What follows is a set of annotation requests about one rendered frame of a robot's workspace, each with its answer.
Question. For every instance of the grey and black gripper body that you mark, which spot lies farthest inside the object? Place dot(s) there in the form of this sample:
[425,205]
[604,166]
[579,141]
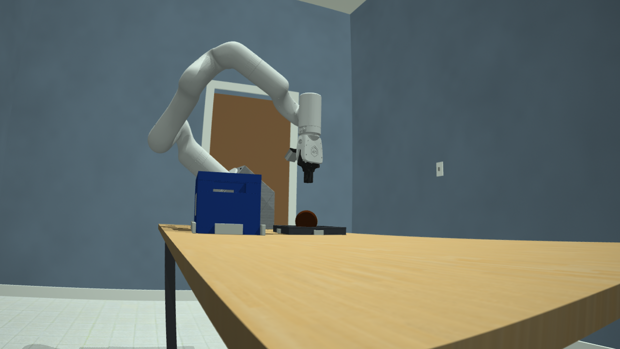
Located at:
[311,148]

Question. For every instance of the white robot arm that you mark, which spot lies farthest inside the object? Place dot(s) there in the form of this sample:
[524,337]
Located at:
[173,127]

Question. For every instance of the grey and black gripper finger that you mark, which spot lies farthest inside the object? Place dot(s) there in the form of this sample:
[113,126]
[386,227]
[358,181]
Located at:
[306,169]
[313,166]

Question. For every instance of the brown glass bottle with beige label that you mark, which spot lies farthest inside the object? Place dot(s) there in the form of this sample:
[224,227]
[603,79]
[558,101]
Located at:
[306,218]

